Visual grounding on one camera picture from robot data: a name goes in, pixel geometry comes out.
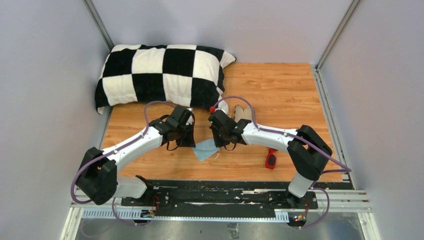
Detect light blue cleaning cloth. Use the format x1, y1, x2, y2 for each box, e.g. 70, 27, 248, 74
192, 139, 220, 162

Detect beige plaid glasses case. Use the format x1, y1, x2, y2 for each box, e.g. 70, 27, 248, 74
233, 105, 253, 123

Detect red sunglasses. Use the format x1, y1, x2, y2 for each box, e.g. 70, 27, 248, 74
264, 148, 278, 170

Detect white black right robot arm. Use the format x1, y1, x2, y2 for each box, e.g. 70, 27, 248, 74
208, 110, 333, 209

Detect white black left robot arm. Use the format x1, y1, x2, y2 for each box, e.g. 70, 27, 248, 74
71, 106, 196, 207

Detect black and white checkered pillow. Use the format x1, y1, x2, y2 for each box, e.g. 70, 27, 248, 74
94, 44, 237, 115

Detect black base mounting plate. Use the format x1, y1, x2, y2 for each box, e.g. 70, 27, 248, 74
119, 178, 355, 220

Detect aluminium rail frame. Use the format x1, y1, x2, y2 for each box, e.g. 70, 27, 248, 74
60, 181, 380, 240

